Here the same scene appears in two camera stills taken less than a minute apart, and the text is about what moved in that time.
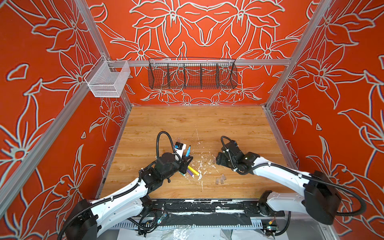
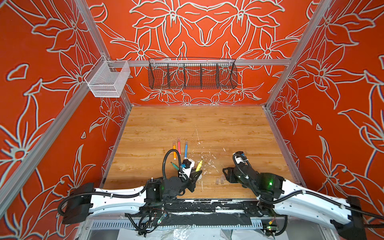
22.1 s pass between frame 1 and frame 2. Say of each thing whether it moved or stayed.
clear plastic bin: stayed
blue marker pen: moved
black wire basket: stayed
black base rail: stayed
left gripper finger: moved
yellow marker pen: moved
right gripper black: moved
